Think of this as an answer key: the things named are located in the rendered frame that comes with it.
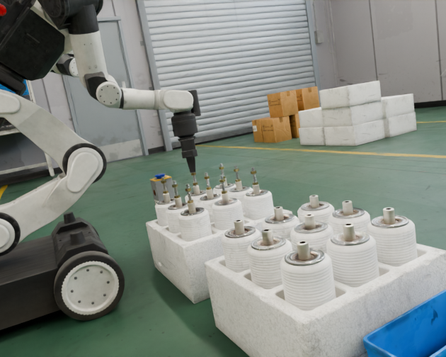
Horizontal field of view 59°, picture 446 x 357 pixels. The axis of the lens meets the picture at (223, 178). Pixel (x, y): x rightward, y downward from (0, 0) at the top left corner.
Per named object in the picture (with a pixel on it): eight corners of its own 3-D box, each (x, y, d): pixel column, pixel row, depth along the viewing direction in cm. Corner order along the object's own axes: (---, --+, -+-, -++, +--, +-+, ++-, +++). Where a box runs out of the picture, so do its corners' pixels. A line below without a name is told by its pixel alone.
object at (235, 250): (246, 316, 92) (233, 243, 89) (226, 302, 100) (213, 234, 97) (279, 301, 96) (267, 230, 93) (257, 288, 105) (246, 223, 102)
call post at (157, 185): (170, 256, 160) (154, 181, 155) (164, 251, 166) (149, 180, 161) (185, 251, 163) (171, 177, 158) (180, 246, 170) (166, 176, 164)
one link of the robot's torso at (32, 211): (-46, 236, 117) (85, 137, 130) (-35, 223, 135) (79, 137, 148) (-7, 272, 123) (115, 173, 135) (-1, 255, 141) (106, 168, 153)
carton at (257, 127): (272, 137, 558) (270, 116, 552) (282, 137, 536) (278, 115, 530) (254, 142, 546) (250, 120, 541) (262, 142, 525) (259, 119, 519)
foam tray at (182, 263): (194, 304, 117) (183, 246, 114) (154, 267, 151) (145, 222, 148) (299, 262, 133) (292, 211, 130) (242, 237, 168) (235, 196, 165)
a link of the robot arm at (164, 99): (194, 109, 139) (156, 108, 133) (185, 110, 147) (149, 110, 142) (193, 91, 138) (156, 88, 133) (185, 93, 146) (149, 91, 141)
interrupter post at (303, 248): (304, 262, 73) (301, 246, 72) (295, 259, 75) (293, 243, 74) (313, 258, 74) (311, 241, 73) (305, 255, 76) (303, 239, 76)
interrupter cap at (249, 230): (234, 241, 90) (234, 239, 90) (219, 235, 97) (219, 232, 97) (262, 231, 94) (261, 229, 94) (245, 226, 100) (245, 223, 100)
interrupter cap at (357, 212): (348, 222, 90) (348, 219, 90) (326, 216, 97) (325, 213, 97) (372, 212, 94) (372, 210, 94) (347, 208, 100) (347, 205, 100)
